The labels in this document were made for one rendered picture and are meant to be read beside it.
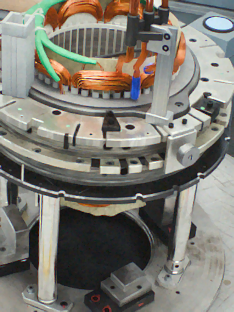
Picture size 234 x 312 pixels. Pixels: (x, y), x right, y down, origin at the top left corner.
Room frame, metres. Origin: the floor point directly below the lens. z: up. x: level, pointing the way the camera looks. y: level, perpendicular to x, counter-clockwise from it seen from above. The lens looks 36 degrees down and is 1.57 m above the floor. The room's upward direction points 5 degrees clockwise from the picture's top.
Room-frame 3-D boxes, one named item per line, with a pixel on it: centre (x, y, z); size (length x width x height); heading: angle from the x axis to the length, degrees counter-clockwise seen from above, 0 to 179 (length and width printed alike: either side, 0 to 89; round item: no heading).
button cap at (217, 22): (1.09, -0.13, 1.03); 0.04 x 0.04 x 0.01
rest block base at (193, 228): (0.89, -0.08, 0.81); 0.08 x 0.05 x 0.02; 33
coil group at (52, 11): (0.86, 0.10, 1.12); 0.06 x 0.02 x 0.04; 167
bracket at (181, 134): (0.70, -0.06, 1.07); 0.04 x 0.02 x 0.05; 125
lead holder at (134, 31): (0.72, -0.02, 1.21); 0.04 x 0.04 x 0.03; 77
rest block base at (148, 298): (0.73, -0.02, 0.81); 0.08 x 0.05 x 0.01; 131
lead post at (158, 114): (0.72, -0.04, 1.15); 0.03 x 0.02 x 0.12; 69
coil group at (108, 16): (0.91, 0.00, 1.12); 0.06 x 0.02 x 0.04; 77
